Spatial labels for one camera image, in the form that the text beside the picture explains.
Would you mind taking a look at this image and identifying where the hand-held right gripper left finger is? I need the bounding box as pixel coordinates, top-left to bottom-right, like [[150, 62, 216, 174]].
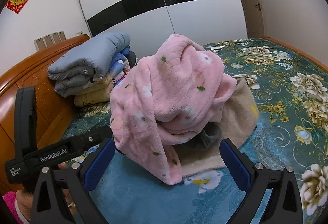
[[30, 138, 116, 224]]

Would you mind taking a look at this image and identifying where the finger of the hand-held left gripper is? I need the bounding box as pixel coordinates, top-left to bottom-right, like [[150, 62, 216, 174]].
[[70, 125, 114, 155]]

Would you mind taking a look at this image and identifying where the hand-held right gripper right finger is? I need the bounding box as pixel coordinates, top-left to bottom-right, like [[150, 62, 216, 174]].
[[220, 138, 304, 224]]

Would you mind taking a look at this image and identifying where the pink fleece printed garment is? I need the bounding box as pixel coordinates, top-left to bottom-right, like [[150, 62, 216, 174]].
[[110, 33, 237, 186]]

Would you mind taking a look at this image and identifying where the person's left forearm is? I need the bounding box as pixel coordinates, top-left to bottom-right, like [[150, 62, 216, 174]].
[[2, 191, 28, 224]]

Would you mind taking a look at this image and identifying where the person's left hand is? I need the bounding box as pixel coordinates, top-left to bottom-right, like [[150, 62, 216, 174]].
[[15, 162, 79, 218]]

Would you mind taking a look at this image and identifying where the grey knit garment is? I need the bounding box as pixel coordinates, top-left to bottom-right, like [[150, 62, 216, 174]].
[[183, 125, 222, 150]]

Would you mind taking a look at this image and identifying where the yellow folded quilt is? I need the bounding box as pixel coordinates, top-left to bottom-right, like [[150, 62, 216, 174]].
[[74, 80, 123, 107]]

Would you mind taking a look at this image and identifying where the beige fuzzy sweater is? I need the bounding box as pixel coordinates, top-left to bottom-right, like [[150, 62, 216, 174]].
[[177, 77, 259, 176]]

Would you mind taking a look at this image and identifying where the wooden headboard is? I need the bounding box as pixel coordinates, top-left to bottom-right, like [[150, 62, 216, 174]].
[[0, 34, 91, 194]]

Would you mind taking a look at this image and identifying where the teal floral blanket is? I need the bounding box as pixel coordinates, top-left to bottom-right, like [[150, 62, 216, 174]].
[[60, 37, 328, 224]]

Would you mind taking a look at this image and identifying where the blue printed folded quilt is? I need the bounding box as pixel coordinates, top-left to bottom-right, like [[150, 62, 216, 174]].
[[108, 46, 134, 86]]

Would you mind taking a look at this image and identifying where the grey folded quilt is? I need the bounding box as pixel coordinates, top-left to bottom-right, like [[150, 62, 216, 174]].
[[47, 32, 132, 98]]

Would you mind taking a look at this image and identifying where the dark folded cloth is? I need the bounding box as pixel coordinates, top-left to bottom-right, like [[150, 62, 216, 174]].
[[128, 50, 139, 69]]

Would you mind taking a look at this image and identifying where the cream door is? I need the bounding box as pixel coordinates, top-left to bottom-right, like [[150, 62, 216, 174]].
[[232, 0, 265, 40]]

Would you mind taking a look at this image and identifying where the wooden bed frame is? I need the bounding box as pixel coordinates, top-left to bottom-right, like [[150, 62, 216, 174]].
[[257, 35, 328, 73]]

